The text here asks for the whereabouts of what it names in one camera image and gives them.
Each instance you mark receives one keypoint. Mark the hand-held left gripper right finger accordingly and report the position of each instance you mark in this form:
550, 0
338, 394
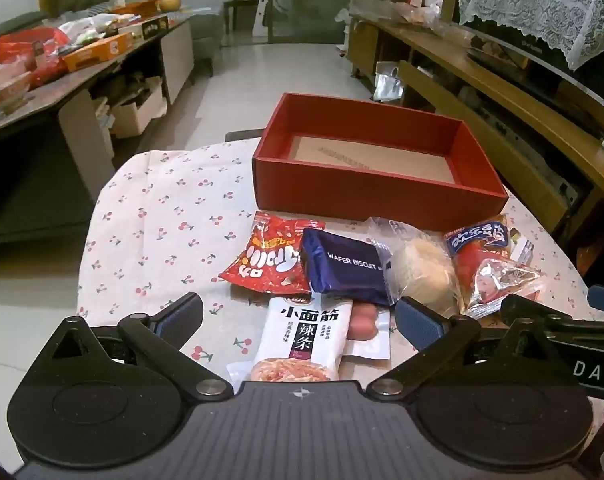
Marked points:
419, 322

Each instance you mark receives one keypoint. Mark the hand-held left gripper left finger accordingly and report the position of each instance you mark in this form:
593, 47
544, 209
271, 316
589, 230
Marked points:
174, 317

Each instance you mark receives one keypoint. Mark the small clear foil packet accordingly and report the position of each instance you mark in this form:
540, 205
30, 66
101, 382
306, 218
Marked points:
496, 282

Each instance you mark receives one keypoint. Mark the clear round cake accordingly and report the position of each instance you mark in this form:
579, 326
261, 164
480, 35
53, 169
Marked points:
421, 270

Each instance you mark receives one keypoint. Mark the clear pink sausage packet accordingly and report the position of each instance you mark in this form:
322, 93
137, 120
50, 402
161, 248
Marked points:
364, 322

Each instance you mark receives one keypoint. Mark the red and blue sausage packet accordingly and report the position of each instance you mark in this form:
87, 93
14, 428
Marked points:
462, 262

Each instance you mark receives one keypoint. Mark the dark blue wafer packet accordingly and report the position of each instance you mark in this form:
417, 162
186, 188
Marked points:
342, 265

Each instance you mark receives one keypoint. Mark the red snack packet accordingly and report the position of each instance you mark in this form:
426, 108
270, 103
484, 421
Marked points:
267, 260

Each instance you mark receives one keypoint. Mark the white spicy strips packet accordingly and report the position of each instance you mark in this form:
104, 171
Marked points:
302, 335

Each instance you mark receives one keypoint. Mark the red cardboard box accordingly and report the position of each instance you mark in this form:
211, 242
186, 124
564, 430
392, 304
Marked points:
362, 195

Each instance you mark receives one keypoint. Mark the small white printed packet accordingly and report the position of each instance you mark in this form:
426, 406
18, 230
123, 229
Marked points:
521, 250

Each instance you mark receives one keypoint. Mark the cherry print tablecloth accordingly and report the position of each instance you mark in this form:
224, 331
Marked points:
172, 220

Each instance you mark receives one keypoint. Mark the dark wooden bench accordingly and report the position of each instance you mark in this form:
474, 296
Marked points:
244, 135

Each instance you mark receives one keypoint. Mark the open cardboard box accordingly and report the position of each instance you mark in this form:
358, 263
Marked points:
137, 115

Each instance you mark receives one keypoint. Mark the black television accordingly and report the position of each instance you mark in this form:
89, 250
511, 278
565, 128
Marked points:
571, 85

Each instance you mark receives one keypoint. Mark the wooden television cabinet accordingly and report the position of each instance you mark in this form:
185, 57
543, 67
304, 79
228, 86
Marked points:
481, 90

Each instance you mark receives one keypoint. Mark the silver plastic bag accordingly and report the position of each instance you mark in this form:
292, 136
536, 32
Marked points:
387, 81

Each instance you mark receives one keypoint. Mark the grey coffee table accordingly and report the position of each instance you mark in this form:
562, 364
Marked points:
57, 92

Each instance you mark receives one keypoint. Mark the orange flat box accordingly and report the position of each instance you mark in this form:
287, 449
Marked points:
97, 52

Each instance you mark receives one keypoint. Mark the grey sofa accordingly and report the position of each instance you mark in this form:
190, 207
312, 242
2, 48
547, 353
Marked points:
204, 30

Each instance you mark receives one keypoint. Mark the black labelled box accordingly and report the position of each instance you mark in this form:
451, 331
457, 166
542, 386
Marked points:
152, 26

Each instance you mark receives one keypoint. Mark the white lace cloth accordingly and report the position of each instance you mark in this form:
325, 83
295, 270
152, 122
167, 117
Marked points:
531, 5

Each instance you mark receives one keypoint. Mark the pile of white bags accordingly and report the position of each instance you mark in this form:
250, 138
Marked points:
89, 25

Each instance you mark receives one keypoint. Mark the clear plastic bags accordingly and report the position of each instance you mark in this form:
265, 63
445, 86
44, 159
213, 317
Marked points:
416, 15

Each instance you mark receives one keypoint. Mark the red plastic bag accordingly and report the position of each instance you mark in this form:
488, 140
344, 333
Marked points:
27, 47

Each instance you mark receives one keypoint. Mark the orange basket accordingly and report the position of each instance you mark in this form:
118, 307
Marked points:
137, 7

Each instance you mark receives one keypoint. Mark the yellow pomelo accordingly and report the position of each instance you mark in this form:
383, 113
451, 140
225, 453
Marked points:
171, 1

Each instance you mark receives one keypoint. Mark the glass door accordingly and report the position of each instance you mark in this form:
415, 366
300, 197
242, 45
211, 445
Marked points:
307, 0

